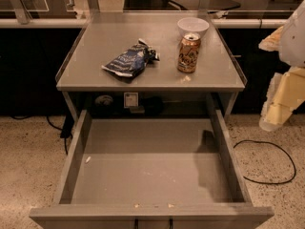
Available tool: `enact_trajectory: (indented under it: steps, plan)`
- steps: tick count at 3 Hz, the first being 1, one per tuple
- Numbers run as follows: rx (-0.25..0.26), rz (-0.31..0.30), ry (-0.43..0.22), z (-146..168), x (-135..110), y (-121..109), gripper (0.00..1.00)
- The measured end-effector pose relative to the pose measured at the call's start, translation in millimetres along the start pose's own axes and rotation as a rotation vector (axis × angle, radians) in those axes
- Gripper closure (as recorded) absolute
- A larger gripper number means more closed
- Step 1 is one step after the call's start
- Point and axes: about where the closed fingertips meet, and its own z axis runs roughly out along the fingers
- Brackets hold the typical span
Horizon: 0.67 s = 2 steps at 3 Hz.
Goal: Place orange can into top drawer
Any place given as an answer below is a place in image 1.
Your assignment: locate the open grey top drawer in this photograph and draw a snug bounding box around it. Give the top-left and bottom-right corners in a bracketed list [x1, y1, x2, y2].
[30, 110, 274, 229]

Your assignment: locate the black floor cable left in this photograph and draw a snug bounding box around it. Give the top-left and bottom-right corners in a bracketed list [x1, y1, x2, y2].
[9, 114, 74, 156]

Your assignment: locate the black floor cable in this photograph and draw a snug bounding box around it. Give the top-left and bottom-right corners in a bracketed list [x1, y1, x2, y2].
[233, 139, 297, 186]
[9, 114, 74, 156]

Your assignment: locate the grey metal cabinet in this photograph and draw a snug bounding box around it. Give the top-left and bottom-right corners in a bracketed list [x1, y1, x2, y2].
[57, 10, 246, 114]

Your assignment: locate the white horizontal rail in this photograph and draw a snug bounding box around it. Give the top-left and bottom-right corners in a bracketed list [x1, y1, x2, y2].
[0, 19, 287, 29]

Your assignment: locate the black floor cable right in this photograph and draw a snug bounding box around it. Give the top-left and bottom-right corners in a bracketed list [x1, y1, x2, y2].
[233, 139, 297, 186]

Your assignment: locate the blue chip bag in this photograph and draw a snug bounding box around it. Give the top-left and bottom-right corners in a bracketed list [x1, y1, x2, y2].
[101, 38, 159, 78]

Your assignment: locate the white bowl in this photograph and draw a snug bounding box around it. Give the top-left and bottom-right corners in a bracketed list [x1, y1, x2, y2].
[177, 17, 210, 37]

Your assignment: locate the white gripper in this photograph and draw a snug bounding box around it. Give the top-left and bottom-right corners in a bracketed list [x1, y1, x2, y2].
[258, 0, 305, 132]

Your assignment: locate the white label sticker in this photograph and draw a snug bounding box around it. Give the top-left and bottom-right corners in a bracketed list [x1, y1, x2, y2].
[124, 93, 138, 108]

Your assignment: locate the dark office chair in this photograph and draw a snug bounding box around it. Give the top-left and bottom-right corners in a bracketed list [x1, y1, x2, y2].
[165, 0, 240, 11]

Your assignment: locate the orange soda can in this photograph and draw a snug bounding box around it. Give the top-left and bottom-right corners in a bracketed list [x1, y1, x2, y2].
[177, 32, 201, 73]

